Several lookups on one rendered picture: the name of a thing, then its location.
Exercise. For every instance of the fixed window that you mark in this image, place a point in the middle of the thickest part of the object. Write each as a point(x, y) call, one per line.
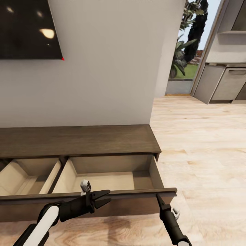
point(198, 23)

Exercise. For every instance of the cabinet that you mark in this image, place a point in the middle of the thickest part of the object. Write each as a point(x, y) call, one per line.
point(41, 165)
point(234, 20)

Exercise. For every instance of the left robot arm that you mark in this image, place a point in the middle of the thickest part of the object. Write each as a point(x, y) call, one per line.
point(37, 234)

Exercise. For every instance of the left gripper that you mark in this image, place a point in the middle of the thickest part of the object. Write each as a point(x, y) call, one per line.
point(87, 203)

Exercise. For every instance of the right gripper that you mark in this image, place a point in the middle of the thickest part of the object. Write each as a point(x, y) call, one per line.
point(166, 215)

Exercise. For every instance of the dishwasher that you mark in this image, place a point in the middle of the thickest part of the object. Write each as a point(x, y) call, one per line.
point(230, 84)

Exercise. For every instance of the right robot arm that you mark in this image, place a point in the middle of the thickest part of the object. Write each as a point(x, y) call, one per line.
point(169, 217)

